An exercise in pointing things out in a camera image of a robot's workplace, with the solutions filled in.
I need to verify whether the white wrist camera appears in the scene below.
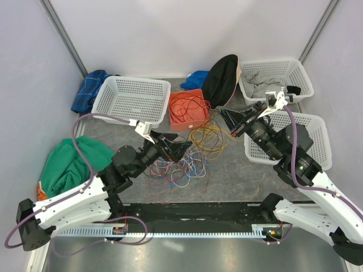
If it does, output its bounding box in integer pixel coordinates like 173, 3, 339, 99
258, 87, 288, 118
129, 120, 155, 144

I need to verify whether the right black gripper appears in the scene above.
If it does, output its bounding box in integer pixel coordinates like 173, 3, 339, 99
216, 100, 284, 160

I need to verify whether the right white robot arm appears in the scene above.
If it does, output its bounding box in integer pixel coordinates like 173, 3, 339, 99
218, 103, 362, 266

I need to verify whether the black bucket hat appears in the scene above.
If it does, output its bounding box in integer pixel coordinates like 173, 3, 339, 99
202, 54, 240, 109

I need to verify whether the tangled multicolour wire pile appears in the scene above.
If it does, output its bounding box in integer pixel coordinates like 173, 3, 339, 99
141, 147, 210, 199

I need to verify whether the green shirt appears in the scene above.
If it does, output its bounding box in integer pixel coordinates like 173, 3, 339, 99
37, 136, 115, 201

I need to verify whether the grey adidas garment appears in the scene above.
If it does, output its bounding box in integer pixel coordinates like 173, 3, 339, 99
242, 71, 301, 99

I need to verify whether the far right white basket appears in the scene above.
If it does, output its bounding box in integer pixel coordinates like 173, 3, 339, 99
239, 58, 314, 105

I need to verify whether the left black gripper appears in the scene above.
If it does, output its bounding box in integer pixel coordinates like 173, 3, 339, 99
132, 130, 192, 178

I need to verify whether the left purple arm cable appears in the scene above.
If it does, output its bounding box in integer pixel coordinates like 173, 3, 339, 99
4, 113, 133, 250

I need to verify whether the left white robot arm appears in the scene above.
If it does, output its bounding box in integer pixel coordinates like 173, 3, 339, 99
16, 131, 192, 252

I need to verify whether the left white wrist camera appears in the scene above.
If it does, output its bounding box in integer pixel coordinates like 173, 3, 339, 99
129, 120, 155, 144

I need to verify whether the slotted cable duct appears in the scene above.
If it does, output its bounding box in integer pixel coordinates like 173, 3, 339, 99
58, 220, 272, 239

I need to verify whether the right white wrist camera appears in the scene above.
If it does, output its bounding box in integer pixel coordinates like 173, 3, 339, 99
258, 87, 288, 118

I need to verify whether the blue plaid cloth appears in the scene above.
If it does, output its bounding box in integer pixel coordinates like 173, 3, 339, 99
70, 70, 113, 114

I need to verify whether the red wire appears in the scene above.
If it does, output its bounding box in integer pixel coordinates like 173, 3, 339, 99
170, 93, 212, 124

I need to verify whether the yellow wire bundle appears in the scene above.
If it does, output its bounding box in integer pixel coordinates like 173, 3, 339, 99
188, 124, 232, 161

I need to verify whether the near right white basket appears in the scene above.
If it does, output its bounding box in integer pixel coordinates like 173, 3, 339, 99
244, 110, 332, 171

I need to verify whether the orange square box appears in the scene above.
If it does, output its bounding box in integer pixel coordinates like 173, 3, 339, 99
168, 89, 210, 131

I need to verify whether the bright blue cloth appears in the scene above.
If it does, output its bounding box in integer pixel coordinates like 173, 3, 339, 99
180, 70, 209, 90

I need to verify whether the left white plastic basket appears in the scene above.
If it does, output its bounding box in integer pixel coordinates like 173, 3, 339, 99
91, 76, 171, 129

